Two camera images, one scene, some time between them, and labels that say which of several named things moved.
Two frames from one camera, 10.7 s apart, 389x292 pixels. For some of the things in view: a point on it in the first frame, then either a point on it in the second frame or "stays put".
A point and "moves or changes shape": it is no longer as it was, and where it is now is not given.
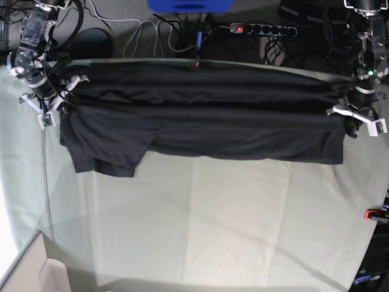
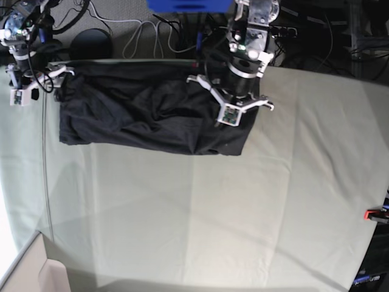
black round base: (92, 43) stays put
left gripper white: (48, 116) → (21, 97)
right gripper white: (352, 125) → (229, 114)
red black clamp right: (378, 215) stays put
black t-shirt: (201, 109) moves or changes shape
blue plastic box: (189, 6) stays put
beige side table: (31, 271) stays put
